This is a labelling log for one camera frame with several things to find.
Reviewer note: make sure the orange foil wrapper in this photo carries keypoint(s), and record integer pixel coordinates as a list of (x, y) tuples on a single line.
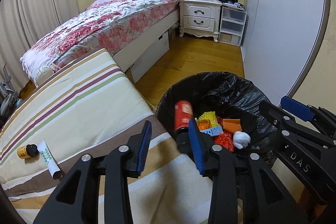
[(203, 124)]

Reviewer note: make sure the yellow label dark bottle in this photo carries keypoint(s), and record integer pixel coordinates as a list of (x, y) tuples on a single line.
[(25, 152)]

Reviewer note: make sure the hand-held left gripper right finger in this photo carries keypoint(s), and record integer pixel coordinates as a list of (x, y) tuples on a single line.
[(195, 145)]

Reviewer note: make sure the bin with black bag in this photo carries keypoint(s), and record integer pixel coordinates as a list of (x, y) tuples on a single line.
[(223, 90)]

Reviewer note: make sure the white box under bed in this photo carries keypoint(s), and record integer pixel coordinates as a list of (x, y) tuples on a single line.
[(152, 56)]

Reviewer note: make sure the white sliding wardrobe door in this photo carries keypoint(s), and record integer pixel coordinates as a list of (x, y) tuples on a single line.
[(283, 29)]

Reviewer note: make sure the yellow foam fruit net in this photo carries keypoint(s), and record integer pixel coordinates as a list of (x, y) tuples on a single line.
[(207, 117)]

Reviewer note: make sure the striped sheet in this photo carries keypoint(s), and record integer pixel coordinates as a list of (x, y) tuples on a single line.
[(78, 98)]

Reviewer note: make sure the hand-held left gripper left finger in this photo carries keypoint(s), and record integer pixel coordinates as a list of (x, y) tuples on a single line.
[(145, 145)]

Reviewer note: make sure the orange plastic bag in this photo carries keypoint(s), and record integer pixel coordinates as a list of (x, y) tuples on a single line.
[(231, 125)]

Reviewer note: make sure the grey desk chair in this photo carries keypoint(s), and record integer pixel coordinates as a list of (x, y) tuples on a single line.
[(8, 103)]

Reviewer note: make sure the red mesh net bundle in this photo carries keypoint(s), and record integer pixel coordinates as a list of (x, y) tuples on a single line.
[(224, 141)]

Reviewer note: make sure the beige curtain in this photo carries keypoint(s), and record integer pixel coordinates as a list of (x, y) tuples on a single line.
[(31, 3)]

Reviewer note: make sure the floral quilt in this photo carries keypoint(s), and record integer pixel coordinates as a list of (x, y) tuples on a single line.
[(105, 24)]

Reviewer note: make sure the white nightstand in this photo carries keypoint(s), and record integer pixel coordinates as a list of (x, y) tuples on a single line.
[(199, 22)]

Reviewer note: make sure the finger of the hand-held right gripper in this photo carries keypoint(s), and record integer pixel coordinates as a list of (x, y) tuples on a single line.
[(273, 113), (296, 108)]

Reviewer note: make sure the white tube with green print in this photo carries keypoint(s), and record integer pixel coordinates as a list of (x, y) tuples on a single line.
[(48, 157)]

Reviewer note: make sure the red cylindrical can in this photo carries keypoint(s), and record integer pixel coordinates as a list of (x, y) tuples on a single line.
[(183, 116)]

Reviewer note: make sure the white tissue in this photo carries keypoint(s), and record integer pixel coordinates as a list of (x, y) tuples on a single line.
[(241, 140)]

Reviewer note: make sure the plastic drawer unit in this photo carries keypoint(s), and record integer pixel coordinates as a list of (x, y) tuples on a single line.
[(231, 27)]

